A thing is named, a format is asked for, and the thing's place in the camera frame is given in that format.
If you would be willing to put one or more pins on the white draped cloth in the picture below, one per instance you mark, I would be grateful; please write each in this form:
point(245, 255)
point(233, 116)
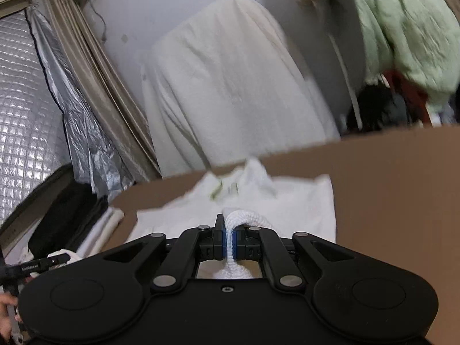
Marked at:
point(233, 97)

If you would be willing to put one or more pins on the black cloth bundle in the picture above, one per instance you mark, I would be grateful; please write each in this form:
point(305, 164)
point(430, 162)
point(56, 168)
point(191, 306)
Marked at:
point(64, 215)

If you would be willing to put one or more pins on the white knit sweater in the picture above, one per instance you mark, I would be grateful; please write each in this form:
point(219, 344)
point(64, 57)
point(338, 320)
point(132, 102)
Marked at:
point(287, 205)

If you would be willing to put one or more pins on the beige curtain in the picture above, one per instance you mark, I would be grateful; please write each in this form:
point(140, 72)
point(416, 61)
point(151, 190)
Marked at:
point(118, 115)

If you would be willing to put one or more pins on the green quilted jacket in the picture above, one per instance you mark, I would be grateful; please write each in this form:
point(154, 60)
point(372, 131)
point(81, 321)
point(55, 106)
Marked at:
point(406, 36)

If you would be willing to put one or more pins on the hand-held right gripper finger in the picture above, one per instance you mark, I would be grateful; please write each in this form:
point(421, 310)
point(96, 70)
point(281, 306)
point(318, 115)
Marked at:
point(234, 244)
point(227, 244)

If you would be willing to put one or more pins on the quilted silver insulation panel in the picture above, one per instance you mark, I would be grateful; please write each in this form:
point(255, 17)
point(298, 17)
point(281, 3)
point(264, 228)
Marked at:
point(28, 115)

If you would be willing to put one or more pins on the crinkled silver foil sheet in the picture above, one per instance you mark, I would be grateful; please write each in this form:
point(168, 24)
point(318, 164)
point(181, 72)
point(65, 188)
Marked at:
point(86, 133)

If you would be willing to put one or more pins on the grey rack pole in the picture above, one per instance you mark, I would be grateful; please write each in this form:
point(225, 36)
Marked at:
point(345, 64)

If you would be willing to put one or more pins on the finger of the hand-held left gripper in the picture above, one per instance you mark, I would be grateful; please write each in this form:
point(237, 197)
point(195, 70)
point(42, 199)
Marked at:
point(63, 258)

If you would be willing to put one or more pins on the dark clothes pile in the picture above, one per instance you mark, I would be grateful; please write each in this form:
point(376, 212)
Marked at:
point(377, 107)

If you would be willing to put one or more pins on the stack of white folded clothes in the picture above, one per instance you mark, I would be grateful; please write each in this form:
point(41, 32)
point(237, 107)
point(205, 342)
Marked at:
point(104, 222)

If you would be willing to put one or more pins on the person's left hand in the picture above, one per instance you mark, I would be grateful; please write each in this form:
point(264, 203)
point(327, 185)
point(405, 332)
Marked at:
point(7, 309)

